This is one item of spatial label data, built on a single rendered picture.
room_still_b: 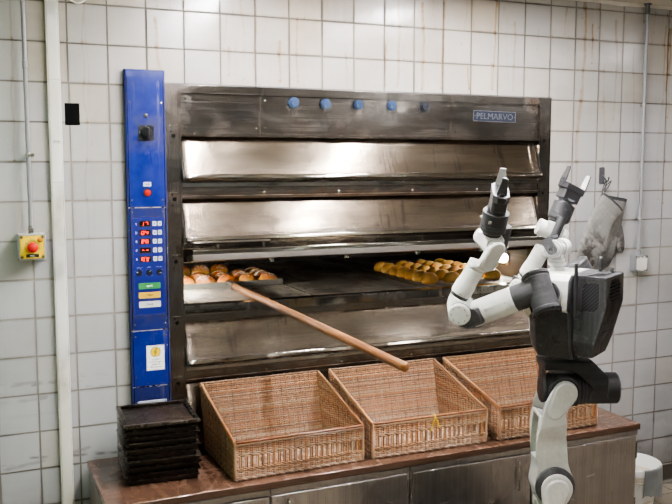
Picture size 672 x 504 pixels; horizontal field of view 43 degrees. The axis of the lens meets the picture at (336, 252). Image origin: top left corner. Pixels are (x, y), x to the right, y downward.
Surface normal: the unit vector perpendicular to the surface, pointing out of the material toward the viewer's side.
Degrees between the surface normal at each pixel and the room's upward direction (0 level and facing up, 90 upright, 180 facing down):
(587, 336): 92
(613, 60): 90
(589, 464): 95
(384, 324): 70
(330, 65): 90
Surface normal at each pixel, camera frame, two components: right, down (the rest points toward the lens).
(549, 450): 0.00, 0.11
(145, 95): 0.40, 0.10
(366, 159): 0.38, -0.25
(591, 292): -0.57, 0.08
